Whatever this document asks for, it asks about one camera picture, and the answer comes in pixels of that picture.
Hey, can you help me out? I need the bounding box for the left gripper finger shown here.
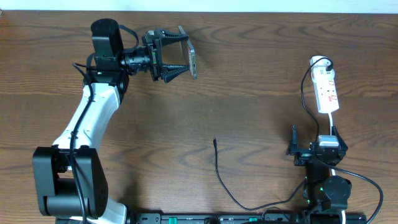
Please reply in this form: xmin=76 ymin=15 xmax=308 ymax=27
xmin=160 ymin=64 xmax=190 ymax=83
xmin=155 ymin=29 xmax=189 ymax=45

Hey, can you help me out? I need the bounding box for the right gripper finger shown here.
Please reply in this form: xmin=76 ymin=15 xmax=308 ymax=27
xmin=333 ymin=126 xmax=348 ymax=157
xmin=286 ymin=125 xmax=299 ymax=156

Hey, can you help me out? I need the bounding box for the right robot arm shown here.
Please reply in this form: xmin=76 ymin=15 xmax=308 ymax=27
xmin=286 ymin=126 xmax=352 ymax=223

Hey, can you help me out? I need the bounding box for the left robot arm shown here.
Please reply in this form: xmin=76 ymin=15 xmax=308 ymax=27
xmin=32 ymin=19 xmax=195 ymax=223

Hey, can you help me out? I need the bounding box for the white power strip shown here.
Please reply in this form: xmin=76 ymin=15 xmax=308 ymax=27
xmin=311 ymin=67 xmax=339 ymax=114

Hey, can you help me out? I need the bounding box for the black USB charging cable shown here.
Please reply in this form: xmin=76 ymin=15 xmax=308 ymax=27
xmin=213 ymin=57 xmax=335 ymax=212

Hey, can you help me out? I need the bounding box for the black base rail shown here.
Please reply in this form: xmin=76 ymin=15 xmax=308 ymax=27
xmin=55 ymin=210 xmax=367 ymax=224

